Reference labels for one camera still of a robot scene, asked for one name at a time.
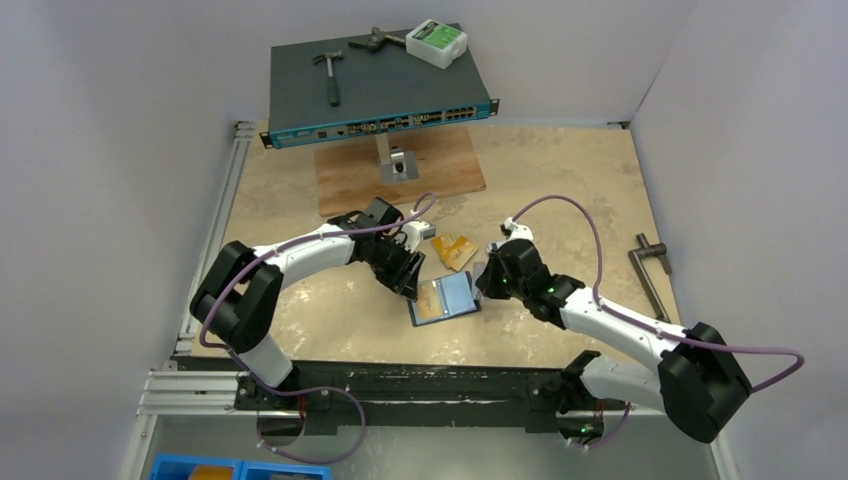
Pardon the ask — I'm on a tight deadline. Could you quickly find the single silver credit card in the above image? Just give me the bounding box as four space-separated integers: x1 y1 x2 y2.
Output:
470 262 486 303

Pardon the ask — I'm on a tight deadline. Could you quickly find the blue network switch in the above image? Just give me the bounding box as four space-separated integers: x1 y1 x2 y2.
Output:
260 35 500 149

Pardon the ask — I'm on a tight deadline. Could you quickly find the blue plastic bin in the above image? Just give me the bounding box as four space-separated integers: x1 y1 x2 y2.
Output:
148 454 333 480

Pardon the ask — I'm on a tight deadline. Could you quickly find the metal stand bracket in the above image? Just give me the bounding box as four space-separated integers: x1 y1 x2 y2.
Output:
375 133 420 185

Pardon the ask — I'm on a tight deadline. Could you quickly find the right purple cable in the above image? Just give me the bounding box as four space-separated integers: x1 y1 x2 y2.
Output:
510 194 806 395

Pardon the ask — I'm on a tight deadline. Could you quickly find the metal door handle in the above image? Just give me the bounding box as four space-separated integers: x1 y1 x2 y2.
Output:
627 233 674 319

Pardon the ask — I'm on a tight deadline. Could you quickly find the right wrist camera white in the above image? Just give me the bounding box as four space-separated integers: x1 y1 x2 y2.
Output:
501 219 534 241

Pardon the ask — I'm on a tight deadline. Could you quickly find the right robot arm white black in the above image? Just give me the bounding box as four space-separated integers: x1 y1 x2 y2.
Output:
475 239 753 443

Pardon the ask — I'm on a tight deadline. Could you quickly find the white green electrical box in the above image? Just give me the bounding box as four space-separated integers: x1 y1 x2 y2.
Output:
405 19 468 69

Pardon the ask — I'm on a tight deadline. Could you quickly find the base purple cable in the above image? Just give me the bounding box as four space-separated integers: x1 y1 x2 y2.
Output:
255 386 369 466

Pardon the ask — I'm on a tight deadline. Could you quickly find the blue leather card holder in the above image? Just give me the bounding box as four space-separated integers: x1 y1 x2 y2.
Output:
408 271 482 328

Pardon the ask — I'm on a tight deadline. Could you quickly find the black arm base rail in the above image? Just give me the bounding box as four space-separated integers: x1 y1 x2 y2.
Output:
233 357 628 439

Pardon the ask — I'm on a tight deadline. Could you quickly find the aluminium frame rail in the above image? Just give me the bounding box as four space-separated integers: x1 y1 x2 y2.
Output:
135 370 723 419

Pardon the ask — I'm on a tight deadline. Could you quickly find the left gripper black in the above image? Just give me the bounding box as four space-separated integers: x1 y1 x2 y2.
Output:
367 236 424 301

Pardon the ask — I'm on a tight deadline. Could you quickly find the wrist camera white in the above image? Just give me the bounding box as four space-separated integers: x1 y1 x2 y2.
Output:
501 219 534 241
401 220 436 251

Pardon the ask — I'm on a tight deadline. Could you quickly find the small black hammer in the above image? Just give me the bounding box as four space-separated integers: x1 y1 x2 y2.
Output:
312 50 344 107

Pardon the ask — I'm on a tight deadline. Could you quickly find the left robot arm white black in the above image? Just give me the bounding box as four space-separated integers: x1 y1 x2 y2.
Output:
189 197 435 409

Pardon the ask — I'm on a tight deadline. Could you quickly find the dark metal tool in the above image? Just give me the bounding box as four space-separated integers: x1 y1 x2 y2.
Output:
348 27 406 52

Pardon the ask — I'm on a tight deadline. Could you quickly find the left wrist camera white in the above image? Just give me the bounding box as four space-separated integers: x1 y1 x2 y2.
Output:
401 220 436 251

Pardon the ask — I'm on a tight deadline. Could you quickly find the brown wooden board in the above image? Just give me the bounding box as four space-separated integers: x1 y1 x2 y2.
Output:
314 127 486 217

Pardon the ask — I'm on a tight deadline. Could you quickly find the single gold credit card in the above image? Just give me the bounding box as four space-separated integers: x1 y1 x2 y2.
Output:
414 281 446 325

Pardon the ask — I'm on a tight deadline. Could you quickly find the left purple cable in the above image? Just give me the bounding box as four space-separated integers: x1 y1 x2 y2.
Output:
198 192 439 399

